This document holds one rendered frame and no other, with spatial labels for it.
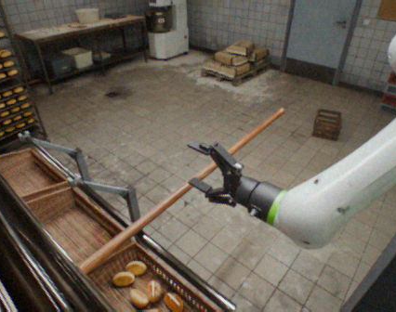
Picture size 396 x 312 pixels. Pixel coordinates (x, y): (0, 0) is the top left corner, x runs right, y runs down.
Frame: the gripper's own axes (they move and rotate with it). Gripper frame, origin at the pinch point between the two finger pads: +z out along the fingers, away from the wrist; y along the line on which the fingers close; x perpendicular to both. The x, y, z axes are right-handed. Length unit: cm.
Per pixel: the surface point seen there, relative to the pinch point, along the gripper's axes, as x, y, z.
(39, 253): -43.8, -6.6, -1.3
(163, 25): 358, 59, 389
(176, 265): -19.6, 17.0, -10.5
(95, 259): -33.4, 13.9, 5.0
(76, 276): -41.9, -9.0, -12.0
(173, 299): -11, 70, 3
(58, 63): 150, 92, 433
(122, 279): -19, 70, 28
